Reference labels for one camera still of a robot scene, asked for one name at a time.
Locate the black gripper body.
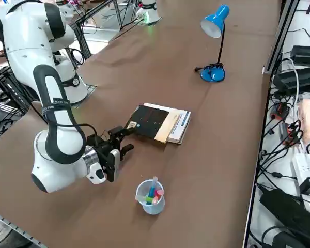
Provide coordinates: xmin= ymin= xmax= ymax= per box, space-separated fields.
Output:
xmin=95 ymin=126 xmax=125 ymax=162

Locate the black and tan book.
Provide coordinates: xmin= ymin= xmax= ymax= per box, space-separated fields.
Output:
xmin=126 ymin=103 xmax=183 ymax=144

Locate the white and blue book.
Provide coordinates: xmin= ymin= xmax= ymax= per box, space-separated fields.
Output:
xmin=167 ymin=110 xmax=192 ymax=144

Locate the black connector box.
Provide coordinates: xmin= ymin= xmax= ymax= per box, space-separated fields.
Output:
xmin=86 ymin=133 xmax=104 ymax=149

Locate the blue highlighter pen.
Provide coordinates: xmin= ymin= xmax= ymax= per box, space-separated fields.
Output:
xmin=148 ymin=176 xmax=159 ymax=198

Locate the clear plastic cup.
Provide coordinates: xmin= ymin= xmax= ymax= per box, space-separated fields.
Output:
xmin=135 ymin=176 xmax=166 ymax=216

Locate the blue desk lamp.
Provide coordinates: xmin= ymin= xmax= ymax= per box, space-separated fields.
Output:
xmin=194 ymin=4 xmax=231 ymax=84

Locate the white power strip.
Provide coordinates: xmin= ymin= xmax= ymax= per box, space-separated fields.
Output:
xmin=291 ymin=153 xmax=310 ymax=215

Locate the black long power supply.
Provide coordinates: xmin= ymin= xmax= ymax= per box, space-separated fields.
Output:
xmin=272 ymin=69 xmax=310 ymax=95
xmin=290 ymin=45 xmax=310 ymax=66

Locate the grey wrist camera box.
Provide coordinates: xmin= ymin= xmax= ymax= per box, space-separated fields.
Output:
xmin=103 ymin=149 xmax=121 ymax=183

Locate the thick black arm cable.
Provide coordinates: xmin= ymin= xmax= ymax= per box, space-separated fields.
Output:
xmin=50 ymin=121 xmax=105 ymax=142

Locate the aluminium frame post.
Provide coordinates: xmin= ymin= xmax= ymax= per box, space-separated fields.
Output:
xmin=262 ymin=0 xmax=301 ymax=76

